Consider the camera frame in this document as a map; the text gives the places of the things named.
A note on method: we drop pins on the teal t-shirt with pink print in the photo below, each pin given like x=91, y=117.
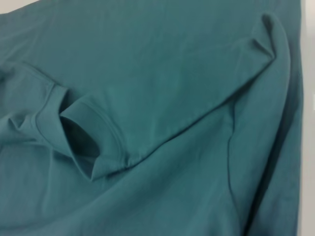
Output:
x=160, y=110

